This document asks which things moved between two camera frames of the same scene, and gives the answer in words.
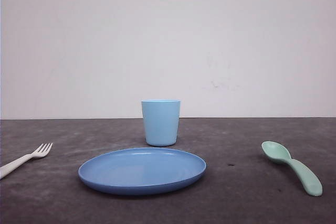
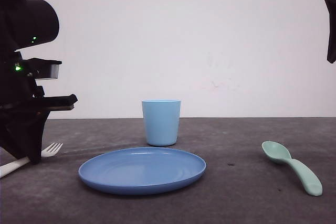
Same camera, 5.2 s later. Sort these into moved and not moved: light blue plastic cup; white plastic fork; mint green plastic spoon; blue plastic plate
Moved: white plastic fork
Not moved: light blue plastic cup; blue plastic plate; mint green plastic spoon
